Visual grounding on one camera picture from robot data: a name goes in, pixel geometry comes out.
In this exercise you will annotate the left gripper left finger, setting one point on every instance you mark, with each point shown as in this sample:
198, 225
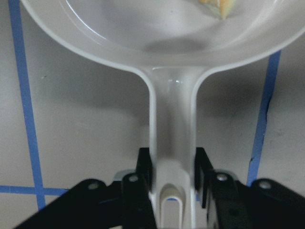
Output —
92, 204

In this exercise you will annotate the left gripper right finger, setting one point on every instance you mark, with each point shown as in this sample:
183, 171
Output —
265, 204

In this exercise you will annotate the beige plastic dustpan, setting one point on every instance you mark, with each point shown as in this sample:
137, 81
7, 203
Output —
173, 45

